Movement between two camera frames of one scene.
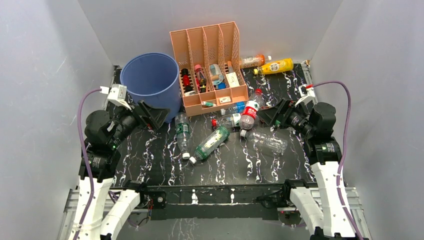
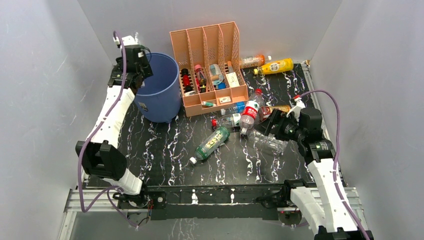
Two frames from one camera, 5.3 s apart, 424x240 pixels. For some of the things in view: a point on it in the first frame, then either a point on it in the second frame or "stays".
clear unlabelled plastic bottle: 275,145 stays
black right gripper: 278,112 -> 276,117
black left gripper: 149,117 -> 147,72
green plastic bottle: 210,145 stays
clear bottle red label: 252,110 stays
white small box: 233,80 stays
